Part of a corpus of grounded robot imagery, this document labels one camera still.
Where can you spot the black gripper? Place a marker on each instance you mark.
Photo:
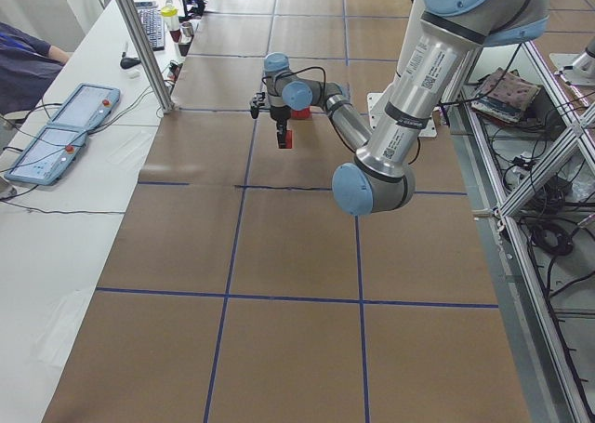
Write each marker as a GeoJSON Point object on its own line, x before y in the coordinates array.
{"type": "Point", "coordinates": [279, 113]}

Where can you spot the red block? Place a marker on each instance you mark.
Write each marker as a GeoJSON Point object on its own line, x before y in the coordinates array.
{"type": "Point", "coordinates": [288, 140]}

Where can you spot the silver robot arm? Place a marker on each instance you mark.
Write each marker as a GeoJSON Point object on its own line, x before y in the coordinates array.
{"type": "Point", "coordinates": [379, 178]}

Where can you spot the yellow lidded bottle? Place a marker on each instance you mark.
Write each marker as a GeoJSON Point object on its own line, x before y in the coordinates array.
{"type": "Point", "coordinates": [170, 14]}

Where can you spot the computer keyboard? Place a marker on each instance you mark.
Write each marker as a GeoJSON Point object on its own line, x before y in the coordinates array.
{"type": "Point", "coordinates": [153, 24]}

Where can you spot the black computer mouse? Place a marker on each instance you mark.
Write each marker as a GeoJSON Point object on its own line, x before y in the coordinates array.
{"type": "Point", "coordinates": [128, 63]}

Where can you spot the brown paper table cover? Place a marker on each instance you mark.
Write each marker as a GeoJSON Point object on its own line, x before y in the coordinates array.
{"type": "Point", "coordinates": [237, 291]}

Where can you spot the upper teach pendant tablet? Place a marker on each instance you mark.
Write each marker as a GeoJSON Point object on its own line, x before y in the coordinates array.
{"type": "Point", "coordinates": [86, 108]}

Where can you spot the teach pendant tablet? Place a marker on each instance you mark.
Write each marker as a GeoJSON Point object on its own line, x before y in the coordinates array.
{"type": "Point", "coordinates": [48, 156]}
{"type": "Point", "coordinates": [86, 108]}

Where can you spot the folded patterned cloth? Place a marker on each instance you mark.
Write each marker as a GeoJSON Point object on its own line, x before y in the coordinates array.
{"type": "Point", "coordinates": [504, 96]}

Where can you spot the lower teach pendant tablet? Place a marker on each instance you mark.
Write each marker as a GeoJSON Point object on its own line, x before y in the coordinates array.
{"type": "Point", "coordinates": [48, 156]}

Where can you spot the seated person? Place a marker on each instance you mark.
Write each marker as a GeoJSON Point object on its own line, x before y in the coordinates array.
{"type": "Point", "coordinates": [28, 68]}

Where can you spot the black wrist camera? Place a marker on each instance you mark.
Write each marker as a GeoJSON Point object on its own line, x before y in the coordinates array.
{"type": "Point", "coordinates": [257, 104]}

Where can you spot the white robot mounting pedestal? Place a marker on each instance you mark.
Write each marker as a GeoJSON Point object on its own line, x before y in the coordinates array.
{"type": "Point", "coordinates": [430, 55]}

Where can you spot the aluminium frame post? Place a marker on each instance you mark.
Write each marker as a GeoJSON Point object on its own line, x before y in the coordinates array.
{"type": "Point", "coordinates": [146, 56]}

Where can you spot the aluminium side frame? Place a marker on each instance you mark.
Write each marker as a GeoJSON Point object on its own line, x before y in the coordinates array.
{"type": "Point", "coordinates": [531, 185]}

